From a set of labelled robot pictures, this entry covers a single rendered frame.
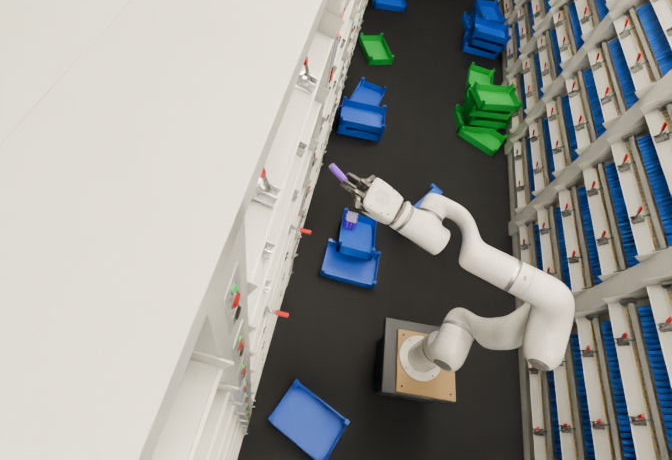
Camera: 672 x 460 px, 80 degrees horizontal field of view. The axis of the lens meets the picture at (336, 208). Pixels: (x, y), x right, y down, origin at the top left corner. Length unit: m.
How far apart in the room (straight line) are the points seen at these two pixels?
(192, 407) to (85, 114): 0.34
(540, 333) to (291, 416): 1.23
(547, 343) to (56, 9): 1.18
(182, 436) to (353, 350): 1.66
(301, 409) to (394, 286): 0.79
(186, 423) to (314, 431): 1.54
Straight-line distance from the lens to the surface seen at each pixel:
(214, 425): 0.74
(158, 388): 0.30
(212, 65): 0.46
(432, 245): 1.15
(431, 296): 2.37
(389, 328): 1.92
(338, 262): 2.28
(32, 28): 0.54
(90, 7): 0.55
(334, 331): 2.15
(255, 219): 0.62
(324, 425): 2.07
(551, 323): 1.20
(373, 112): 2.92
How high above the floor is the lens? 2.05
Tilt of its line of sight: 56 degrees down
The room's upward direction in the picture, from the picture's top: 18 degrees clockwise
